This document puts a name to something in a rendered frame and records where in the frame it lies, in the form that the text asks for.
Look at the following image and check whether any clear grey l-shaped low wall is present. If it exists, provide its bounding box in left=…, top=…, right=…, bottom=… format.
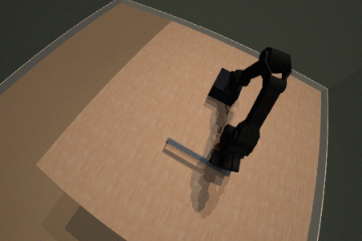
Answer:
left=166, top=138, right=231, bottom=177

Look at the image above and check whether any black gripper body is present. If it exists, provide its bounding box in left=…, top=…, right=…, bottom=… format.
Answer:
left=209, top=125, right=234, bottom=169

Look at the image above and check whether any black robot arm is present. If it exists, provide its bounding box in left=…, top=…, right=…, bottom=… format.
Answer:
left=222, top=47, right=292, bottom=172

